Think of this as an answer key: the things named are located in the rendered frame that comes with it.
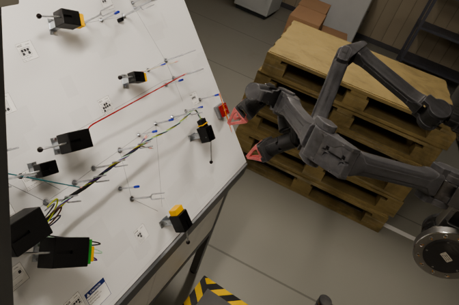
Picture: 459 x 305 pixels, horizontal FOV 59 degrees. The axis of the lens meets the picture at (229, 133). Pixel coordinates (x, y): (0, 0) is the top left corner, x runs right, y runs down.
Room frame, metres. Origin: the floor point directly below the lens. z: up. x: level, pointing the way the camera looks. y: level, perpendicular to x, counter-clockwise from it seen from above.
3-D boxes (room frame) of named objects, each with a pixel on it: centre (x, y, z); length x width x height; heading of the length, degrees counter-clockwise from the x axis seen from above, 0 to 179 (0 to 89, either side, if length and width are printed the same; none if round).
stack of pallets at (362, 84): (2.95, -0.77, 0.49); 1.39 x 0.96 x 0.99; 79
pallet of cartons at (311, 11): (5.08, -0.66, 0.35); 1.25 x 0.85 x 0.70; 168
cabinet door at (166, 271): (1.22, 0.01, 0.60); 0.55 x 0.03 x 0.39; 163
